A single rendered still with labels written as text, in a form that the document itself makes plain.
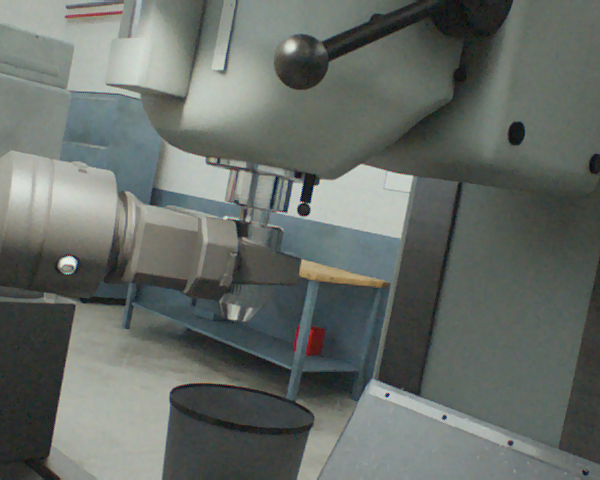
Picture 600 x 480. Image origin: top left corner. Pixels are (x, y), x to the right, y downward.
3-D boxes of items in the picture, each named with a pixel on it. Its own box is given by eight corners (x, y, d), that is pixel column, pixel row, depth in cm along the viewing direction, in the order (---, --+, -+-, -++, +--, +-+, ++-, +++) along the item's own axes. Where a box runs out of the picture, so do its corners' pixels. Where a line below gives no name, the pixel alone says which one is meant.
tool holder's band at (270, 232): (276, 238, 63) (278, 225, 63) (287, 243, 58) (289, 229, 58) (216, 227, 62) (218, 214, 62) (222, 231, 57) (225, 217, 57)
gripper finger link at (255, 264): (290, 292, 59) (211, 279, 57) (299, 249, 59) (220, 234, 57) (300, 296, 58) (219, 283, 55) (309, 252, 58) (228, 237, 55)
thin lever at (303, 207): (302, 216, 56) (317, 137, 55) (292, 214, 56) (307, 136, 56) (312, 218, 56) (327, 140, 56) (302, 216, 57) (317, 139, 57)
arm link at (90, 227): (250, 197, 53) (66, 158, 48) (221, 341, 53) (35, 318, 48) (192, 185, 64) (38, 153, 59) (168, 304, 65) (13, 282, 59)
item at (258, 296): (264, 302, 63) (276, 238, 63) (274, 312, 58) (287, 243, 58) (204, 292, 62) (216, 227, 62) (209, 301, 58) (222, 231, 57)
